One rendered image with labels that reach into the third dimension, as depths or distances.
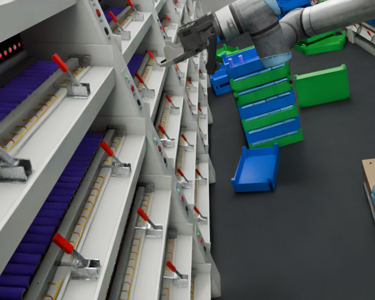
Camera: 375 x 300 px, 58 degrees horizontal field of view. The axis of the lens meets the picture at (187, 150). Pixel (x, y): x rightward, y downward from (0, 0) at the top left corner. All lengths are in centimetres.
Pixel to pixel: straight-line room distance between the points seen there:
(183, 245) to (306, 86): 148
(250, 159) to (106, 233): 141
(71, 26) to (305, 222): 116
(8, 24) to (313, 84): 195
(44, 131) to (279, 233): 114
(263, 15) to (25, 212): 80
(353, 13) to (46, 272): 94
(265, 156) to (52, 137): 152
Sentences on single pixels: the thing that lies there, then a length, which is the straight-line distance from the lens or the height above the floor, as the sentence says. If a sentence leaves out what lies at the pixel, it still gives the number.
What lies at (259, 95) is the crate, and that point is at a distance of 183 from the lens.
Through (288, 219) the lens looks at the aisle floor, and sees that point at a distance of 156.
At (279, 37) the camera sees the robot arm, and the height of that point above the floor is 80.
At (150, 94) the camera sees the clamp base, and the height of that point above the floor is 75.
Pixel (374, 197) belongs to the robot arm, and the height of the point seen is 32.
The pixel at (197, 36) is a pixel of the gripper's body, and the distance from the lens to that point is 104.
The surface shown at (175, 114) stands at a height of 54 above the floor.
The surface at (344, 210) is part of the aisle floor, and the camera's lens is 157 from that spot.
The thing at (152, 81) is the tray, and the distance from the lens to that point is 128.
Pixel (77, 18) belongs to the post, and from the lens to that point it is 85.
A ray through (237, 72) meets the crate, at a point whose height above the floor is 50.
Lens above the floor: 111
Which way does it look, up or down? 29 degrees down
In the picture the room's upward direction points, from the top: 22 degrees counter-clockwise
